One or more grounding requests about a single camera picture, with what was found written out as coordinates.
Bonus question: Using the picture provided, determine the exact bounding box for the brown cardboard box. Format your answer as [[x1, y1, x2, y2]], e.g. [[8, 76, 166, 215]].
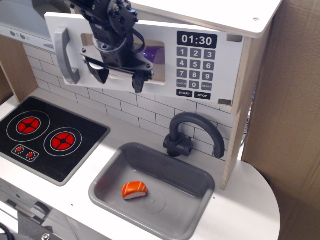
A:
[[242, 0, 320, 240]]

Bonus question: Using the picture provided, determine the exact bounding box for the black toy stovetop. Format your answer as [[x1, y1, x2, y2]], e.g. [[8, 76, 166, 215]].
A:
[[0, 97, 111, 187]]

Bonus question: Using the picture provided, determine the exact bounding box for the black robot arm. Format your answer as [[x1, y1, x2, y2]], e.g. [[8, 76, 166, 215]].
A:
[[65, 0, 154, 93]]

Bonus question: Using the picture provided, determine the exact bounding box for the grey toy sink basin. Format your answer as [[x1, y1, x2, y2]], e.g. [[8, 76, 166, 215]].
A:
[[89, 143, 215, 240]]

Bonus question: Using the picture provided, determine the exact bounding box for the dark grey toy faucet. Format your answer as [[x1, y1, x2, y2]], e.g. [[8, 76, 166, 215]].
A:
[[163, 112, 226, 159]]

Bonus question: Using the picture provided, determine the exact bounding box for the grey range hood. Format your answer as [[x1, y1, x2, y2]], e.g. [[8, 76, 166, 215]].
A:
[[0, 0, 71, 53]]

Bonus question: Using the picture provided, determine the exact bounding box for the orange salmon sushi toy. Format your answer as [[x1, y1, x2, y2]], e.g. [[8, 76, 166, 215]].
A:
[[121, 181, 148, 200]]

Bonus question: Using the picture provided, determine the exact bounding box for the grey oven front panel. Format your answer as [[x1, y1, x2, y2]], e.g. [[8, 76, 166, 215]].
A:
[[0, 179, 107, 240]]

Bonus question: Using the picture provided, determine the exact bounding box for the wooden toy microwave cabinet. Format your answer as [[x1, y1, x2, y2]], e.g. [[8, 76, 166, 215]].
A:
[[68, 0, 283, 191]]

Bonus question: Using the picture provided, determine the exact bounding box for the purple toy eggplant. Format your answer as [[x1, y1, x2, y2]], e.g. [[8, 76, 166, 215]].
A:
[[140, 46, 165, 65]]

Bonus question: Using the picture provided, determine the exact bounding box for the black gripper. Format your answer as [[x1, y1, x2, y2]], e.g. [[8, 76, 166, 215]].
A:
[[79, 38, 154, 93]]

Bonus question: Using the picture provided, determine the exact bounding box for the black metal bracket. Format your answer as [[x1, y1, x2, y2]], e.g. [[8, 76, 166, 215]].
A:
[[15, 211, 61, 240]]

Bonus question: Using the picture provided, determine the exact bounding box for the white toy microwave door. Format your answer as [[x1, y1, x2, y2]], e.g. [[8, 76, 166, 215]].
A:
[[45, 12, 244, 106]]

